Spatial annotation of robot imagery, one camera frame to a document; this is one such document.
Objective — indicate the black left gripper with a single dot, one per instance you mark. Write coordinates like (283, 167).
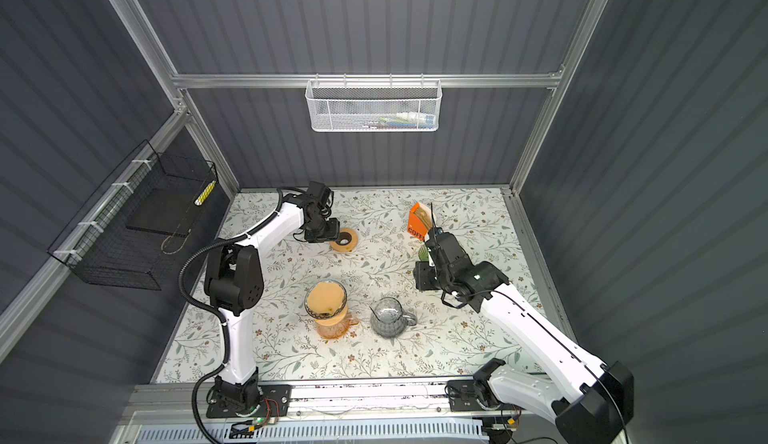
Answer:
(333, 234)

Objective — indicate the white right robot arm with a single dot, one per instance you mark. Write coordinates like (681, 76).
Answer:
(587, 400)

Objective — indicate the yellow marker pen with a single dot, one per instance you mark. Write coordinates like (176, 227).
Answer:
(205, 193)

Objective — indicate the orange coffee filter box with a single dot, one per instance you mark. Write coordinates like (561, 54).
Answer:
(420, 221)

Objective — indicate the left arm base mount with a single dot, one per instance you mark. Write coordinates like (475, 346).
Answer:
(251, 399)

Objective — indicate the grey glass carafe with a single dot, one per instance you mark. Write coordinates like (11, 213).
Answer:
(389, 319)

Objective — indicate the black wire basket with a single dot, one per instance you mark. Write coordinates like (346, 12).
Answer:
(97, 247)

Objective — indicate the orange glass carafe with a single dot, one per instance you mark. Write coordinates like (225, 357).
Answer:
(335, 327)

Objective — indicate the green glass dripper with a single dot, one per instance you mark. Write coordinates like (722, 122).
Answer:
(423, 253)

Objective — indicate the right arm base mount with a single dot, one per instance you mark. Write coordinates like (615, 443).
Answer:
(464, 395)

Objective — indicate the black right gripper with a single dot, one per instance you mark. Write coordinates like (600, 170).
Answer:
(420, 275)

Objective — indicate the black flat pad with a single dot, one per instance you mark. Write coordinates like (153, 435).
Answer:
(167, 212)

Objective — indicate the grey glass dripper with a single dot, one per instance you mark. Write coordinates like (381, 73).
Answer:
(325, 306)

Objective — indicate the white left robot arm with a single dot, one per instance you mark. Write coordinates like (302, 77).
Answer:
(235, 282)

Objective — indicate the white wire basket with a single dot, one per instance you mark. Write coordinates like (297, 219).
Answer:
(349, 106)

